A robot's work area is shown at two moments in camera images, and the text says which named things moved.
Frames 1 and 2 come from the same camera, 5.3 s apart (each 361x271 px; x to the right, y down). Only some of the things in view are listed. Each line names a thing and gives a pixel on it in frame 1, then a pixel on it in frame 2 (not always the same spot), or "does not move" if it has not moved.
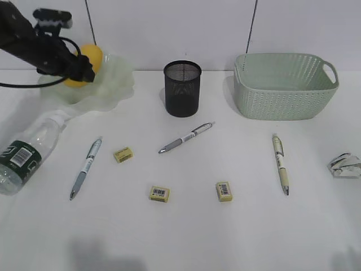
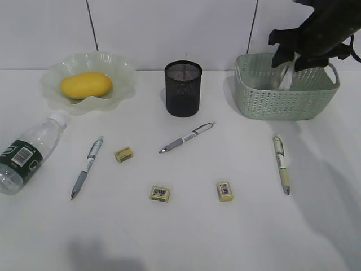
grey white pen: (186, 137) does not move
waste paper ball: (346, 166) -> (286, 82)
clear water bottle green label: (20, 157) does not move
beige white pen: (279, 151) does not move
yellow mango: (95, 56) -> (83, 85)
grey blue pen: (91, 155) does not move
